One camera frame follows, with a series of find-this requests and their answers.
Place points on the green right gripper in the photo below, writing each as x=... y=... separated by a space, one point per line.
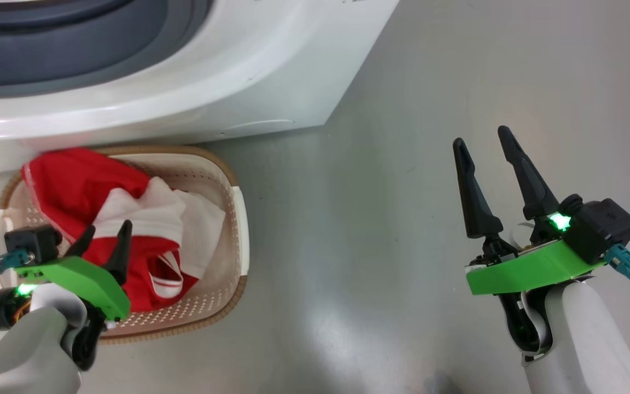
x=528 y=271

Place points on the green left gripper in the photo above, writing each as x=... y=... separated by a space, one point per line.
x=85 y=279

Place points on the red garment with white trim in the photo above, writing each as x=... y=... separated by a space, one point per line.
x=69 y=186

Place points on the cream perforated laundry basket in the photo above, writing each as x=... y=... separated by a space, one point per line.
x=222 y=284

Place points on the grey rubber door seal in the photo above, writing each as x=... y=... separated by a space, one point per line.
x=74 y=60

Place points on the white washing machine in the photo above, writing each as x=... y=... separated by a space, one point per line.
x=249 y=71

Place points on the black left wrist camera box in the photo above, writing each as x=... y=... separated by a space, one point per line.
x=33 y=243

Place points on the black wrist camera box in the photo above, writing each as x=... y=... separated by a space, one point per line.
x=602 y=227
x=33 y=243

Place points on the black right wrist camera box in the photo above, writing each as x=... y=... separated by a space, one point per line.
x=602 y=227

